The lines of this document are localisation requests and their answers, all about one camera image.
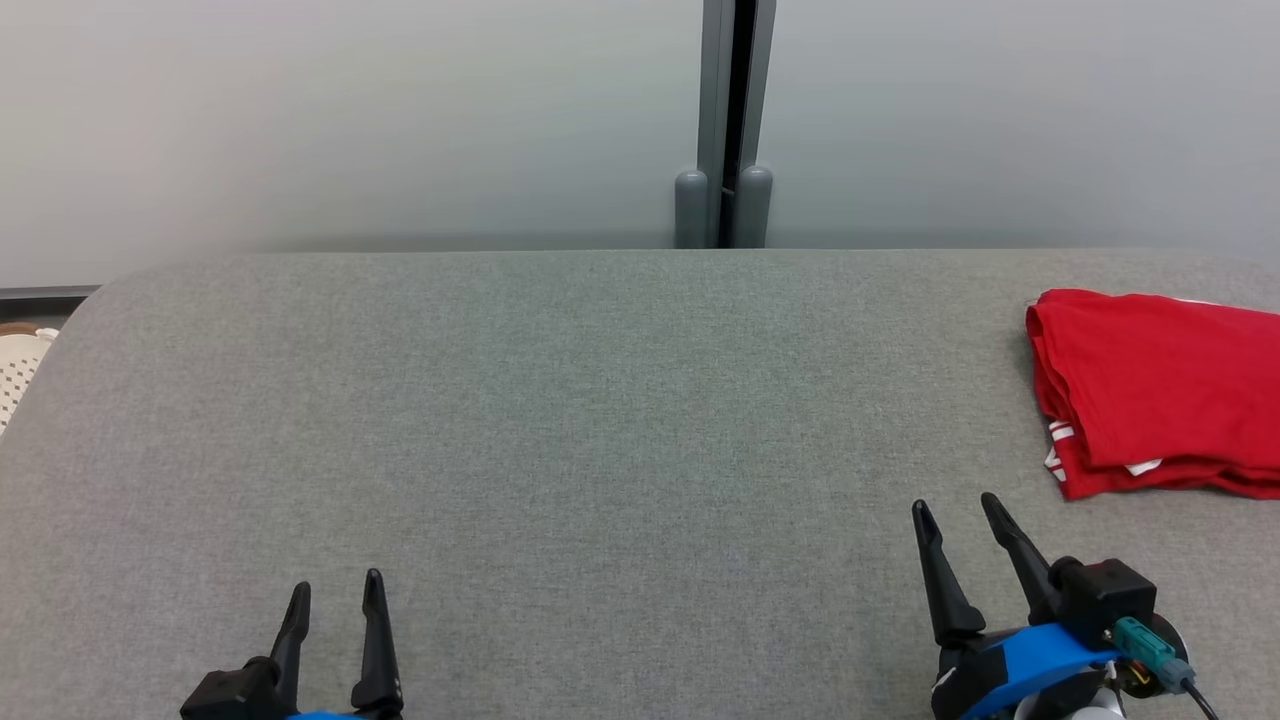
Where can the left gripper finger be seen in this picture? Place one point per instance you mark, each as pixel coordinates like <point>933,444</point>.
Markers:
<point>378,650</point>
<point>292,640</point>

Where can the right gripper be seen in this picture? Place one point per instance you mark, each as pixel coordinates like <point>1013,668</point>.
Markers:
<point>955,680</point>

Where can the red shorts with white stripe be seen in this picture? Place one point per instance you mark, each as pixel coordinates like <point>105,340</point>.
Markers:
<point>1150,484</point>

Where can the red and white basketball jersey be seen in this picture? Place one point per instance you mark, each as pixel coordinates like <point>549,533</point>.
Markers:
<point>1150,380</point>

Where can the cream perforated laundry basket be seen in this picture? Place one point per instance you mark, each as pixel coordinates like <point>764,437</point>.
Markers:
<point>20,370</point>

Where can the grey cylinder door stop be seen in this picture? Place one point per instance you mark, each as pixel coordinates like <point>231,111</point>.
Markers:
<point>754,208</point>
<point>690,210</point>

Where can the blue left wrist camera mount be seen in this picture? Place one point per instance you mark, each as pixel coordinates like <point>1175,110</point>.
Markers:
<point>325,715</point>

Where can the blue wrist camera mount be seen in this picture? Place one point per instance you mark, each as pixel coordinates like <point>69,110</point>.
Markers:
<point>325,715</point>
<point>1030,660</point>

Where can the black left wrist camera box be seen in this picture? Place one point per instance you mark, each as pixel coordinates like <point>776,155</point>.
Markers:
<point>230,695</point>

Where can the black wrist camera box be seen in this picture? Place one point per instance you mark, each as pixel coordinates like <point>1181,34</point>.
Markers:
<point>230,695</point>
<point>1105,600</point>

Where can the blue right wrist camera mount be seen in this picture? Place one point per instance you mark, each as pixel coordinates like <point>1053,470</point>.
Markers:
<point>1030,660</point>

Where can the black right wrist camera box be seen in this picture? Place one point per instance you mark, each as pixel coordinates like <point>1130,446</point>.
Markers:
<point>1105,600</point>

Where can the teal right camera connector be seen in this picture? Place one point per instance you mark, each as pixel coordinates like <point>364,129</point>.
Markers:
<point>1150,652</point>

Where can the grey door frame post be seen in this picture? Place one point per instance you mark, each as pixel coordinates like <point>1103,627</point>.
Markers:
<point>716,90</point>

